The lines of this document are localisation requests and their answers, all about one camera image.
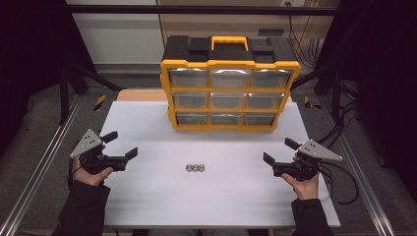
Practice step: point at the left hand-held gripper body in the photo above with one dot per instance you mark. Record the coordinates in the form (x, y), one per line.
(98, 162)

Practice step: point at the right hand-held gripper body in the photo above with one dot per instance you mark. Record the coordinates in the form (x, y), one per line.
(303, 167)

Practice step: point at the clear plastic storage drawer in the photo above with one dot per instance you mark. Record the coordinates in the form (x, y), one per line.
(231, 79)

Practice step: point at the yellow black organizer cabinet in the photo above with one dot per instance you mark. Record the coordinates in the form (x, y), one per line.
(229, 52)

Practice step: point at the person's left hand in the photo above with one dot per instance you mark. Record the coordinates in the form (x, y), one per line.
(88, 177)

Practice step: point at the person's right hand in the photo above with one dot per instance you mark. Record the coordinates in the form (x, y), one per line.
(306, 188)

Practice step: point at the yellow black hazard tape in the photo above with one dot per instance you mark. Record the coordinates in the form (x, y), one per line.
(308, 103)
(100, 102)

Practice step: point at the black metal stand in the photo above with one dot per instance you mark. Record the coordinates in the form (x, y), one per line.
(64, 95)
(336, 95)

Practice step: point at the grid of clear drawers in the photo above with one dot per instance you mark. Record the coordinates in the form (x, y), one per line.
(188, 78)

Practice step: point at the black curtain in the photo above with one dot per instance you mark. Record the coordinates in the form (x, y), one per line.
(383, 65)
(29, 49)

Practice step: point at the aluminium rail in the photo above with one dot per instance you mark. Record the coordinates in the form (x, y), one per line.
(42, 164)
(357, 170)

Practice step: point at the dark wall vent plate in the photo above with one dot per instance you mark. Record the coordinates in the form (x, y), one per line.
(270, 32)

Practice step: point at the black horizontal frame bar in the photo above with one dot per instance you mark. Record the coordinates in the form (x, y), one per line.
(196, 10)

